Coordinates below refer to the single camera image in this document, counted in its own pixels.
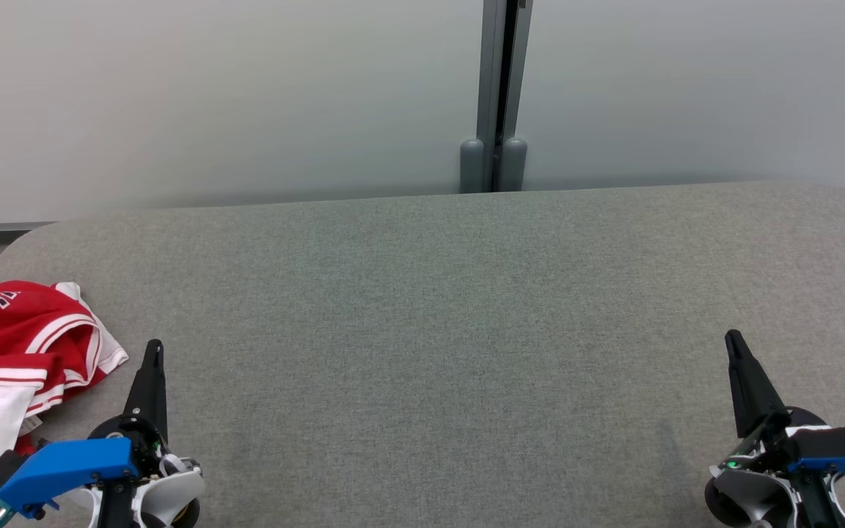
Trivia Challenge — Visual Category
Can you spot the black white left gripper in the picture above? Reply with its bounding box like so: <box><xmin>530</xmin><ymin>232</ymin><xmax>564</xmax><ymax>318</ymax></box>
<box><xmin>63</xmin><ymin>339</ymin><xmax>207</xmax><ymax>528</ymax></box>

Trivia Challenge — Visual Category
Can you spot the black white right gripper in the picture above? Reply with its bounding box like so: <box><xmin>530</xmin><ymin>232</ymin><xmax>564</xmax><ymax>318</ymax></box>
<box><xmin>705</xmin><ymin>330</ymin><xmax>845</xmax><ymax>528</ymax></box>

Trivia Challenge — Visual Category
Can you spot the red white lettered jersey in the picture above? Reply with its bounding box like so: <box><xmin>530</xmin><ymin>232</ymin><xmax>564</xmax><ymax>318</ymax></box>
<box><xmin>0</xmin><ymin>281</ymin><xmax>130</xmax><ymax>510</ymax></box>

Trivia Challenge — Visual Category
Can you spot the grey cylindrical bumper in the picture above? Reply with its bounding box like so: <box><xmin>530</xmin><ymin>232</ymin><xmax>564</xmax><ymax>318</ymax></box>
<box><xmin>500</xmin><ymin>137</ymin><xmax>528</xmax><ymax>193</ymax></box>
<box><xmin>459</xmin><ymin>138</ymin><xmax>485</xmax><ymax>194</ymax></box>

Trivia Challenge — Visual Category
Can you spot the grey metal wall post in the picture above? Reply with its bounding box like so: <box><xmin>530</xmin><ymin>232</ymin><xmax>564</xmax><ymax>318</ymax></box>
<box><xmin>475</xmin><ymin>0</ymin><xmax>533</xmax><ymax>193</ymax></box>

